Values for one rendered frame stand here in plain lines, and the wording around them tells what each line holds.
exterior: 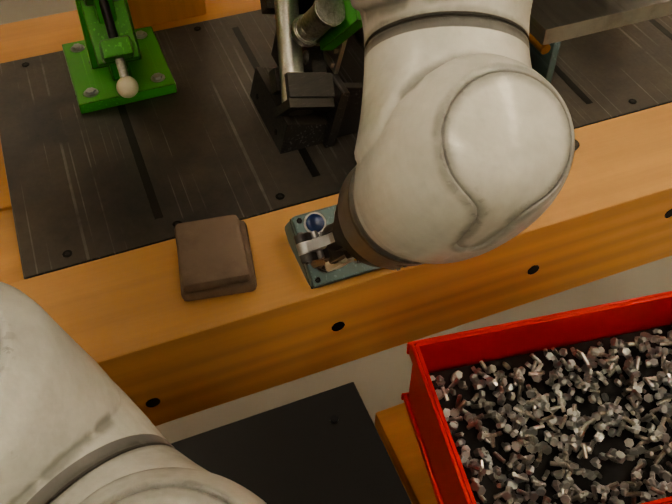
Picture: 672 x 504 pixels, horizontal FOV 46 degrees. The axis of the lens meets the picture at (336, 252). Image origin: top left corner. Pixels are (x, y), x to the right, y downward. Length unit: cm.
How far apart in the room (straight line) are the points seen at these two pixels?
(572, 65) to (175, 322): 67
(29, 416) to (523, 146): 31
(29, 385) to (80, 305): 39
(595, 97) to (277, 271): 52
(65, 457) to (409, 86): 30
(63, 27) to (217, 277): 62
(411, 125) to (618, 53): 85
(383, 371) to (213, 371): 101
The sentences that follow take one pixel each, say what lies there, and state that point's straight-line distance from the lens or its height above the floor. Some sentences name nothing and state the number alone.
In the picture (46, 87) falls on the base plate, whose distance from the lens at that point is 118.
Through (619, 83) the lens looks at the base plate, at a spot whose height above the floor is 90.
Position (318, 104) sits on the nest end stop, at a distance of 97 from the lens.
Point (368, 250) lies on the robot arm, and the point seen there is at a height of 115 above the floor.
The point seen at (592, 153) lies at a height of 90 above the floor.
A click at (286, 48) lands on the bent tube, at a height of 101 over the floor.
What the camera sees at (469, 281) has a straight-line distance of 95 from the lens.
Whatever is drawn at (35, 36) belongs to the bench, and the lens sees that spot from 133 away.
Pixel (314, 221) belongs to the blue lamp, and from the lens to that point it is 84.
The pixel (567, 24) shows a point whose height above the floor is 113.
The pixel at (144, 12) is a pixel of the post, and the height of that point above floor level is 91.
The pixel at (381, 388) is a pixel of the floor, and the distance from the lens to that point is 184.
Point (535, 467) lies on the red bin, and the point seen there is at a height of 88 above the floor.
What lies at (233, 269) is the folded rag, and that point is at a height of 93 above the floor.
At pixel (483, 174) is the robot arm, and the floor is 130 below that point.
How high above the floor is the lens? 156
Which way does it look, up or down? 48 degrees down
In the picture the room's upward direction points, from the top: straight up
